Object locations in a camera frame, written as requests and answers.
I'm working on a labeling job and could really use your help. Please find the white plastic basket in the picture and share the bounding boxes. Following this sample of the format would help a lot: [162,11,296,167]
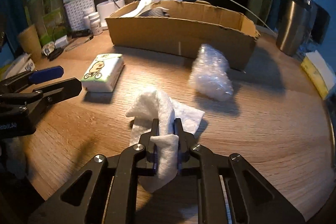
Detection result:
[64,0,95,31]

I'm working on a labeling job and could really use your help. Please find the yellow and white tissue pack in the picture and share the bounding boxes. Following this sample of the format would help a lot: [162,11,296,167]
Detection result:
[301,51,334,100]

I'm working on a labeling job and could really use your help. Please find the white paper towel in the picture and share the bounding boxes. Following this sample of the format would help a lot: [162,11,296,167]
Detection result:
[125,85,206,193]

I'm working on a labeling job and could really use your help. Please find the white foam sheet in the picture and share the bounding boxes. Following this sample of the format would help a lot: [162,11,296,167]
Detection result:
[119,0,153,18]

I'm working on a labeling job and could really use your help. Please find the stack of brown paper cups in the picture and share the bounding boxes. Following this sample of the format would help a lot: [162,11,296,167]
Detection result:
[18,24,42,62]

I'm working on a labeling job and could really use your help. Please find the cardboard box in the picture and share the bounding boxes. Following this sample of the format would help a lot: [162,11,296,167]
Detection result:
[105,0,260,71]

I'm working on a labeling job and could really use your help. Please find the small white pill bottle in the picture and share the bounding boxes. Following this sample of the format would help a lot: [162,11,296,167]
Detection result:
[83,9,92,28]

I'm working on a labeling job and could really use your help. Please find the bubble wrap bundle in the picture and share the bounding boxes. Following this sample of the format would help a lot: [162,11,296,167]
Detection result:
[189,43,234,102]

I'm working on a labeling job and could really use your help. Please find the steel tumbler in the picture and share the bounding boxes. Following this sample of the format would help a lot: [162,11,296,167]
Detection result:
[276,0,311,56]

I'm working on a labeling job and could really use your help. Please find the bagged sleeve of paper cups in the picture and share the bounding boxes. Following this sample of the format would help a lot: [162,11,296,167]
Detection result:
[26,0,66,47]

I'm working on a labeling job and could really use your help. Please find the cartoon print tissue pack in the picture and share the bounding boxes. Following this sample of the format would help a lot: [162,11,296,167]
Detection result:
[80,53,125,93]

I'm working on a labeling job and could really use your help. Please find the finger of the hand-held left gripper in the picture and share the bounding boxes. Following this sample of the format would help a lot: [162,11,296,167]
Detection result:
[0,77,82,111]
[0,66,64,93]

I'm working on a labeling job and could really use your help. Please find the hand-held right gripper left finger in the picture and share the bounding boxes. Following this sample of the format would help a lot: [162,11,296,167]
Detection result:
[28,119,160,224]

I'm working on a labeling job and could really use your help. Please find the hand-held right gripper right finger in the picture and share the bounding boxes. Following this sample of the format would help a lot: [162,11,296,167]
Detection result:
[173,118,306,224]

